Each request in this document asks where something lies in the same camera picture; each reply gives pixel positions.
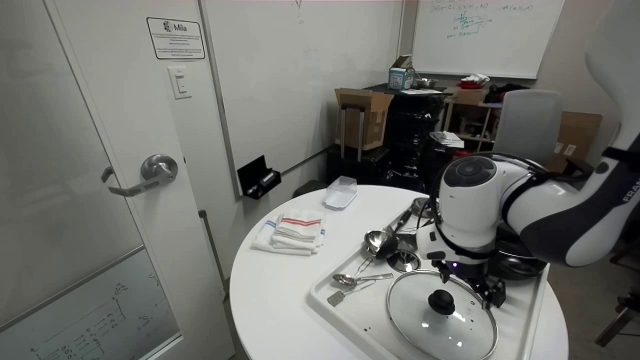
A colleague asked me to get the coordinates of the silver door handle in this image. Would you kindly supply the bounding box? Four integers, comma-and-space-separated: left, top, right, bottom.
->
100, 153, 180, 198

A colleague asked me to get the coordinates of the small steel lid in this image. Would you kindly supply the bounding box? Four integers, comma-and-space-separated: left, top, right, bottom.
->
387, 248, 422, 274

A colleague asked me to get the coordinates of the whiteboard with green writing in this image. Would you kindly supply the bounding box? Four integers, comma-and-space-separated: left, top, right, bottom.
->
410, 0, 567, 80

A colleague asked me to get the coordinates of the white door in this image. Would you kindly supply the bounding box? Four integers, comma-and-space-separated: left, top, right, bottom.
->
0, 0, 237, 360

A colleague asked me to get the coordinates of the glass lid with black knob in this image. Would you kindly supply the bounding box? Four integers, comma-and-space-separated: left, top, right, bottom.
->
386, 270, 500, 360

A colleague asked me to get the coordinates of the flat cardboard box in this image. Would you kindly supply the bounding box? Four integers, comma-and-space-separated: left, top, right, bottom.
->
546, 110, 604, 174

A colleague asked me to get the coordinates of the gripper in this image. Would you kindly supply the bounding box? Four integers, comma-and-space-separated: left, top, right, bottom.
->
433, 258, 507, 310

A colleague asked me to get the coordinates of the wooden shelf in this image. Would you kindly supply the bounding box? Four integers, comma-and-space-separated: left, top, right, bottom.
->
442, 86, 507, 154

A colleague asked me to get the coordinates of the dark wooden chair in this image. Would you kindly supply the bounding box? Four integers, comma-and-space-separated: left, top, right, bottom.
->
594, 235, 640, 349

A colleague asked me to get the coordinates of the white cloth with blue stripes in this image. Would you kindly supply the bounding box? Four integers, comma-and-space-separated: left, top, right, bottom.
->
251, 218, 327, 257

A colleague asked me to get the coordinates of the black pot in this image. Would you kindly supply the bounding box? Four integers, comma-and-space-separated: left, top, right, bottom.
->
487, 224, 549, 281

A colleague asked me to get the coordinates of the printed sign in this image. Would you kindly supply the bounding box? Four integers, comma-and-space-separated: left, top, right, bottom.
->
146, 16, 207, 61

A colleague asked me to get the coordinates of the large wall whiteboard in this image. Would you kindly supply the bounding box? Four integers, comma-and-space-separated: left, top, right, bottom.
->
198, 0, 407, 201

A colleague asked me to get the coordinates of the steel spoon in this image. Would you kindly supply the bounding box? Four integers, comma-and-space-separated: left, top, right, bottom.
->
332, 272, 395, 289

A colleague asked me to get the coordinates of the white tray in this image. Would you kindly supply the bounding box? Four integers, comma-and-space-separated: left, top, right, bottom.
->
309, 199, 551, 360

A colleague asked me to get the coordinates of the white cloth with red stripes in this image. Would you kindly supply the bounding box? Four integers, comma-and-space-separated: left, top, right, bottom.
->
271, 209, 326, 251

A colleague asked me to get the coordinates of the steel ladle with black handle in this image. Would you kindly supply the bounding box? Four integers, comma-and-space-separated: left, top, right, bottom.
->
363, 209, 414, 260

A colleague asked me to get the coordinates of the dark round stool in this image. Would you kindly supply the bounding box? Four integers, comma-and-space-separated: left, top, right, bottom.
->
292, 179, 329, 199

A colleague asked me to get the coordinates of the open cardboard box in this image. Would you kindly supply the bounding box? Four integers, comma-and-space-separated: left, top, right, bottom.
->
333, 87, 395, 152

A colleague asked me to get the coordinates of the black suitcase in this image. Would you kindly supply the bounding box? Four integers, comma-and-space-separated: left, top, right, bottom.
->
326, 104, 392, 187

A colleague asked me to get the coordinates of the clear plastic container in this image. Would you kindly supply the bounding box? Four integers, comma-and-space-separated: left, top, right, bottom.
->
322, 175, 359, 211

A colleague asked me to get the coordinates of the black marker holder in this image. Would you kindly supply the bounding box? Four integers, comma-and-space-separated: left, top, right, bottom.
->
236, 154, 282, 201

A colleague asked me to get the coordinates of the small slotted steel spatula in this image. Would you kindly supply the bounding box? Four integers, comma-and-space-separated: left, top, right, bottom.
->
327, 279, 377, 308

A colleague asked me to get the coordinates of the white light switch plate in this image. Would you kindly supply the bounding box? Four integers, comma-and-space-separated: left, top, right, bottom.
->
167, 65, 193, 100

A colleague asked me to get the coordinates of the steel bowl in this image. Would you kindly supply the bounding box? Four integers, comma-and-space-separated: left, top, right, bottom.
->
411, 196, 441, 219

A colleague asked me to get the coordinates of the black shelf unit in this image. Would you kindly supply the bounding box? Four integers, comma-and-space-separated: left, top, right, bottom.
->
367, 83, 451, 193

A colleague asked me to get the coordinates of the grey office chair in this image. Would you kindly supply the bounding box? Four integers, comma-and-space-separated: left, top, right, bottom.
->
492, 88, 564, 169

